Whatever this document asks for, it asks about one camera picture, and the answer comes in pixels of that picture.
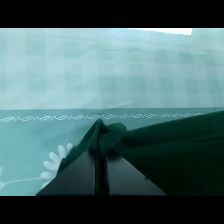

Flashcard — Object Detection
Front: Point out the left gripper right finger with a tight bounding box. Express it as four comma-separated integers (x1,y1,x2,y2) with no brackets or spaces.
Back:
106,153,167,197

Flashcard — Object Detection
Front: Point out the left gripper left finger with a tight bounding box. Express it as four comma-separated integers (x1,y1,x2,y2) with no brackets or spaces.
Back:
36,149,101,197

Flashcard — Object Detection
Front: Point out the green T-shirt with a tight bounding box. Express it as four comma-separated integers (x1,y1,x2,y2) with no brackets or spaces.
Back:
57,110,224,197

